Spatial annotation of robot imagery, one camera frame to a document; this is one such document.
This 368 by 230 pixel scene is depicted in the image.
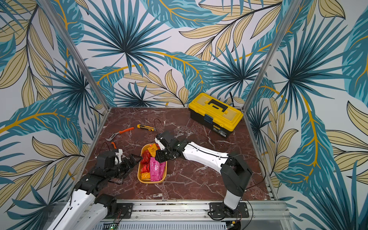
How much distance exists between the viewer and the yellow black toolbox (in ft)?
3.05

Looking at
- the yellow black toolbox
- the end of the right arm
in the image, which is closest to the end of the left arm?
the end of the right arm

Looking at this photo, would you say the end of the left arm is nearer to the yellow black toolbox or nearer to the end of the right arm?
the end of the right arm
